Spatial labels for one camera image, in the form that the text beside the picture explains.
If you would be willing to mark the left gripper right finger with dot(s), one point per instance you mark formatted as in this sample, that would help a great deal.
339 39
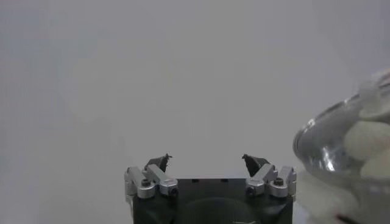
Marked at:
262 178

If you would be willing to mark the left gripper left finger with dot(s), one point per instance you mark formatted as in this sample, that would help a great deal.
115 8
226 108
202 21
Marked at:
161 179

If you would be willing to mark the round glass lid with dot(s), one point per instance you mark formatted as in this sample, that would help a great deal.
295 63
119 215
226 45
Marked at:
323 143

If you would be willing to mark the white steamed baozi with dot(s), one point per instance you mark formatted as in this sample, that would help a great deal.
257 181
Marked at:
368 140

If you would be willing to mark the white electric cooker base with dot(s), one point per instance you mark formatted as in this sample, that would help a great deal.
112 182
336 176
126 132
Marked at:
323 201

